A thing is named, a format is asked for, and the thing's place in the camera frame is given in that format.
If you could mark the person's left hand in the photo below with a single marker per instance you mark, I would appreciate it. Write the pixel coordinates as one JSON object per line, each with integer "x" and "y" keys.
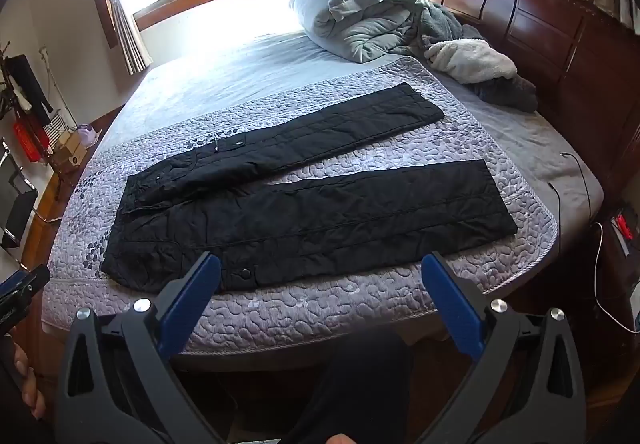
{"x": 30, "y": 384}

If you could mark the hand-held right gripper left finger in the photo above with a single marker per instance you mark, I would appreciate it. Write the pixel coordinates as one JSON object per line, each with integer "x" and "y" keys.
{"x": 192, "y": 299}

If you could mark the pale purple round container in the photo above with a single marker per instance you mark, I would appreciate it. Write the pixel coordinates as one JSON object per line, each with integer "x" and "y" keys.
{"x": 89, "y": 134}

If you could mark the grey bed sheet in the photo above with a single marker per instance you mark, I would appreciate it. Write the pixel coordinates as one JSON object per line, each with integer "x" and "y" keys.
{"x": 200, "y": 84}

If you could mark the coat rack with dark clothes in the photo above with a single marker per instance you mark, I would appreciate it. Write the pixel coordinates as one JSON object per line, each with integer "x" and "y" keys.
{"x": 27, "y": 84}

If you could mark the black quilted pants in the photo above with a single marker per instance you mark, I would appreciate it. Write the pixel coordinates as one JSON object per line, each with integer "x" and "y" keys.
{"x": 300, "y": 224}

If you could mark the dark grey fleece blanket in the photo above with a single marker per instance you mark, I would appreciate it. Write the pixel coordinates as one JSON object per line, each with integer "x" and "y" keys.
{"x": 505, "y": 92}

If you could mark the cardboard box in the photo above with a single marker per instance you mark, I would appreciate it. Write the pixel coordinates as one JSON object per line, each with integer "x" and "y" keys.
{"x": 70, "y": 152}

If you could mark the power strip with red switch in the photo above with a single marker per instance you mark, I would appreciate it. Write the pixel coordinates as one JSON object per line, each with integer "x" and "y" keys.
{"x": 622, "y": 224}

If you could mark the grey folded comforter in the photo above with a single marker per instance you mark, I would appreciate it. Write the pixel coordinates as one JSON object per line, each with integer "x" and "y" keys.
{"x": 360, "y": 14}

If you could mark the wooden bed frame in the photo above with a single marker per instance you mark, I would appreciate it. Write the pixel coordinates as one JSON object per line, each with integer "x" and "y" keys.
{"x": 550, "y": 24}

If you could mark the purple quilted bedspread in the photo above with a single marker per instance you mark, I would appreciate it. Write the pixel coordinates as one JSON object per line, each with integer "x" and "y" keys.
{"x": 300, "y": 314}

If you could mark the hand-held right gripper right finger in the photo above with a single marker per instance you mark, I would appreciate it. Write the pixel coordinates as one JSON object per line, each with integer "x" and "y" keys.
{"x": 452, "y": 304}

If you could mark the black chair with chrome frame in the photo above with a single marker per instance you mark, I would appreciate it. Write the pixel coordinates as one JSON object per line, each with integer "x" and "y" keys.
{"x": 17, "y": 209}

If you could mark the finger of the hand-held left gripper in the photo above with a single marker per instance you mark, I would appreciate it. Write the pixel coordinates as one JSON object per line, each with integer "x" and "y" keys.
{"x": 27, "y": 284}

